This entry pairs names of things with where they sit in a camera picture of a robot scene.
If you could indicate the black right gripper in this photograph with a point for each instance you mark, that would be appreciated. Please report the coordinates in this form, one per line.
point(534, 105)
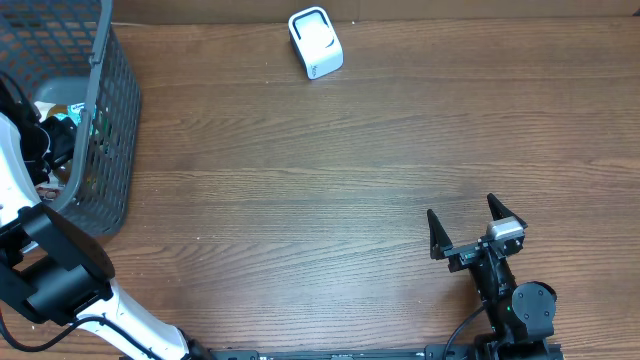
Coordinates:
point(462, 253)

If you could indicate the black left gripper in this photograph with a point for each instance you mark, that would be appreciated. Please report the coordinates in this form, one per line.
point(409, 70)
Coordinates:
point(66, 130)

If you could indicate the teal wet wipes pack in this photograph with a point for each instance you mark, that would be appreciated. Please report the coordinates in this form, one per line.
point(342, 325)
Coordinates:
point(73, 112)

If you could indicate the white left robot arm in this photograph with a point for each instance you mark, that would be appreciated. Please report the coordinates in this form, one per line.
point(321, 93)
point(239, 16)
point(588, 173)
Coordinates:
point(53, 271)

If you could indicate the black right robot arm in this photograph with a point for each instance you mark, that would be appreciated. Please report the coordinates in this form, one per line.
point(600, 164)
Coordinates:
point(520, 315)

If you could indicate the white barcode scanner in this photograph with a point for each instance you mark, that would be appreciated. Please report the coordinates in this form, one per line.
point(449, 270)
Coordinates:
point(315, 42)

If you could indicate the brown nut snack bag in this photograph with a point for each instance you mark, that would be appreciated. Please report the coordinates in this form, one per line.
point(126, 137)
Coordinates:
point(47, 110)

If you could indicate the grey plastic mesh basket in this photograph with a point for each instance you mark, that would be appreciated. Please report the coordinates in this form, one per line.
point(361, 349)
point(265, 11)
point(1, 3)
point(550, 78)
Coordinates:
point(66, 52)

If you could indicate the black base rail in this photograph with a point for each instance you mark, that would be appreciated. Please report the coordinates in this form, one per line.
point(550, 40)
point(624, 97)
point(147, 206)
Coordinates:
point(320, 355)

